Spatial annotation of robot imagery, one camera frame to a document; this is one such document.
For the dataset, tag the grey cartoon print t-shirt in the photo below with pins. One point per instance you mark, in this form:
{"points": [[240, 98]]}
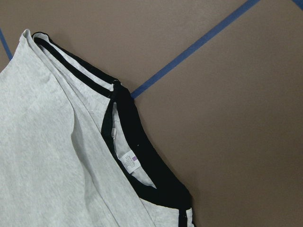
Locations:
{"points": [[73, 152]]}

